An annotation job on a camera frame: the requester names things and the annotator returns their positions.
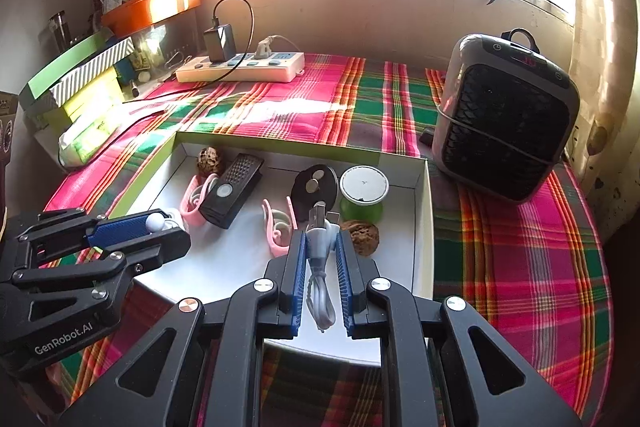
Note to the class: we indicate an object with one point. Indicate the black remote control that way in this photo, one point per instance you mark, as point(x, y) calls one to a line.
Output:
point(235, 187)

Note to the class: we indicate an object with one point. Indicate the black round disc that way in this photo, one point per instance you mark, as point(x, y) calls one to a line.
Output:
point(305, 202)

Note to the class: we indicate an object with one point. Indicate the small green tin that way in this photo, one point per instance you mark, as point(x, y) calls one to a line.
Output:
point(141, 60)

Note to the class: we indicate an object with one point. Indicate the white round ball gadget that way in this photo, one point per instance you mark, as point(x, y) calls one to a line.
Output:
point(160, 222)

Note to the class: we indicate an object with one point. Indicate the plaid blanket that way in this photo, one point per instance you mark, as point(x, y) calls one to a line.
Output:
point(500, 257)

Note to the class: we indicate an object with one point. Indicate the pink ear hook clip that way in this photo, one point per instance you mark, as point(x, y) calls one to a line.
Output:
point(192, 207)
point(275, 242)

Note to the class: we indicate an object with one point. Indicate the white mug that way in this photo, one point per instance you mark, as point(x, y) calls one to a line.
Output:
point(109, 3)

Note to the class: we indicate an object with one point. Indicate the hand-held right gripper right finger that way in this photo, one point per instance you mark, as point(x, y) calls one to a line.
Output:
point(345, 277)

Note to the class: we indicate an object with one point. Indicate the brown walnut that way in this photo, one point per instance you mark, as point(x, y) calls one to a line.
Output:
point(210, 162)
point(364, 237)

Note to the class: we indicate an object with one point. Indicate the green cardboard box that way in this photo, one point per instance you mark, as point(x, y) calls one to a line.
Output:
point(225, 267)

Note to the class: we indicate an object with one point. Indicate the glass jar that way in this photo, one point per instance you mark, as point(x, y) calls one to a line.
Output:
point(59, 32)

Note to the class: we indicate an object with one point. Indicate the grey space heater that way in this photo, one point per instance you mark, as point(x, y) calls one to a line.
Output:
point(505, 122)

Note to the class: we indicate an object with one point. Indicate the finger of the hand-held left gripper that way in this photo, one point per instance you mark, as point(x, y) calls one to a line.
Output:
point(120, 227)
point(165, 244)

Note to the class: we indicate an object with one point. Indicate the white plug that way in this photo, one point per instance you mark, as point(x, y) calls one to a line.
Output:
point(264, 49)

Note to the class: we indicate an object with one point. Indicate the small black block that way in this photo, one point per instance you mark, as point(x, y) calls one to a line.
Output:
point(428, 136)

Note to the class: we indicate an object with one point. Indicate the green and white spool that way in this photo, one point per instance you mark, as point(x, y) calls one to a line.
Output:
point(363, 187)

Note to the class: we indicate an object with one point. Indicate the black charger adapter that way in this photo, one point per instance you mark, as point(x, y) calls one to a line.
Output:
point(220, 44)

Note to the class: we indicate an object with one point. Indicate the green lid striped box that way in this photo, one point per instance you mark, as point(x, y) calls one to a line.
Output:
point(65, 67)

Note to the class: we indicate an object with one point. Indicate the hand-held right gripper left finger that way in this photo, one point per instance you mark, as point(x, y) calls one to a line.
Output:
point(298, 277)

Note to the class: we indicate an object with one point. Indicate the orange box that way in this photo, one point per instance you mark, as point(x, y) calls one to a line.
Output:
point(150, 7)

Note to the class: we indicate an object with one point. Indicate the cream heart print curtain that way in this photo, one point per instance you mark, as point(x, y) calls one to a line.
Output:
point(600, 82)

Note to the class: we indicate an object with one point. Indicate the green tissue pack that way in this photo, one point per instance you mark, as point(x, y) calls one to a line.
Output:
point(90, 137)

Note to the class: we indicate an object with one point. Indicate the white power strip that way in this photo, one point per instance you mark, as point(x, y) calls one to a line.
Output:
point(225, 72)

